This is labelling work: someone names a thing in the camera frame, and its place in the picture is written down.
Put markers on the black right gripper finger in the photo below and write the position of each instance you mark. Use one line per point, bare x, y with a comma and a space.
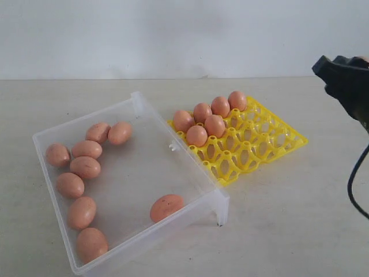
325, 67
349, 85

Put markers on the brown egg third row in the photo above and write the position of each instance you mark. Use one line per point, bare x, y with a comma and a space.
85, 167

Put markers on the yellow plastic egg tray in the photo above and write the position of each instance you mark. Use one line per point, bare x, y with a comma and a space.
252, 137

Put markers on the brown egg lone right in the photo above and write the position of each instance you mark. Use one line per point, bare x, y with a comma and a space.
165, 206

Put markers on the brown egg top back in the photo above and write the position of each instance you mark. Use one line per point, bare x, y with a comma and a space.
98, 132

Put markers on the clear plastic box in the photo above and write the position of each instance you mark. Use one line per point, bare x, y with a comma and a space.
153, 163

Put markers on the brown egg second row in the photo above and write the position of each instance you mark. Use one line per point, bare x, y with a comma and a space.
87, 148

